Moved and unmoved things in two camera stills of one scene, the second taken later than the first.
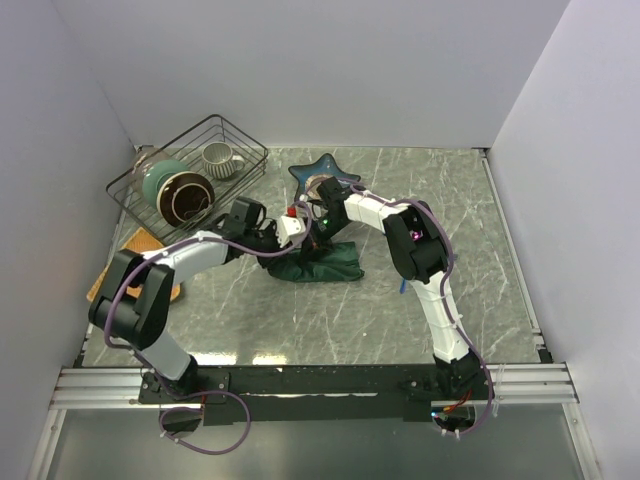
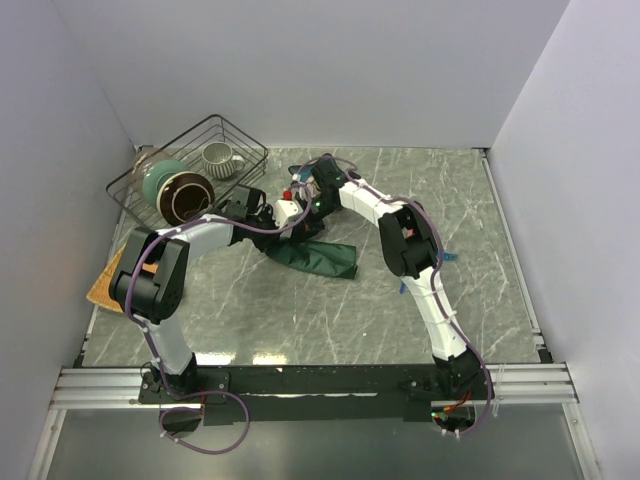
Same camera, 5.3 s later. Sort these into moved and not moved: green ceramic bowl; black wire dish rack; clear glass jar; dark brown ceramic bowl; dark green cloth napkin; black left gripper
Moved: black left gripper; dark green cloth napkin
Not moved: clear glass jar; black wire dish rack; dark brown ceramic bowl; green ceramic bowl
